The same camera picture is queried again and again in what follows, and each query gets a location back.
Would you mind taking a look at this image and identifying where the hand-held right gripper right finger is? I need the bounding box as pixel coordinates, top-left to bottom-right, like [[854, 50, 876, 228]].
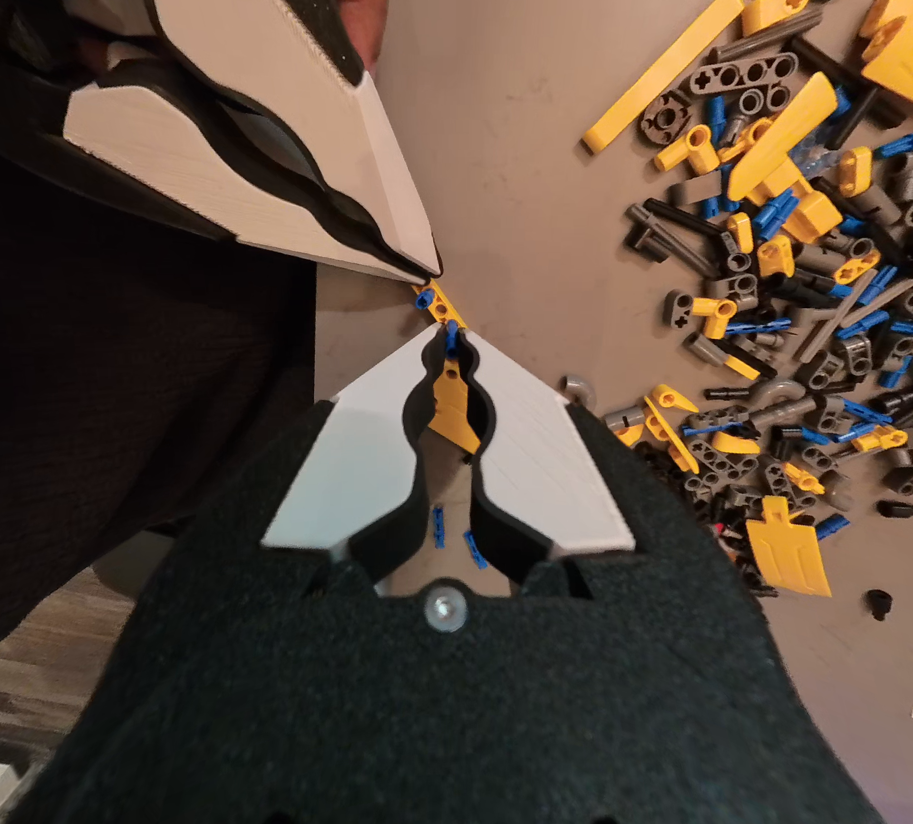
[[456, 328, 637, 586]]

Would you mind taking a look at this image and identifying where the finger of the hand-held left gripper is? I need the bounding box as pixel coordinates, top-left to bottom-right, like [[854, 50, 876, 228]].
[[134, 0, 443, 279], [63, 64, 429, 286]]

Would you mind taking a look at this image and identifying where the pile of mixed toy pieces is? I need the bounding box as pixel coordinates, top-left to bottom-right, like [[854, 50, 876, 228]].
[[581, 0, 913, 597]]

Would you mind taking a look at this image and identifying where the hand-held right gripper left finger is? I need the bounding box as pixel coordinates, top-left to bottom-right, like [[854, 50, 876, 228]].
[[260, 321, 447, 582]]

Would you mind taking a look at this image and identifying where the heap of small red black parts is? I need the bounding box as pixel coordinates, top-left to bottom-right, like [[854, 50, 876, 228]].
[[706, 517, 757, 575]]

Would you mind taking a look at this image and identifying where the small yellow toy assembly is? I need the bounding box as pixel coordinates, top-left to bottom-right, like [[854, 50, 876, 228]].
[[427, 356, 484, 455]]

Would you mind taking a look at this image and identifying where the yellow toy beam with holes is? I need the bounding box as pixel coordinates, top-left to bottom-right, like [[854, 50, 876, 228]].
[[412, 278, 468, 333]]

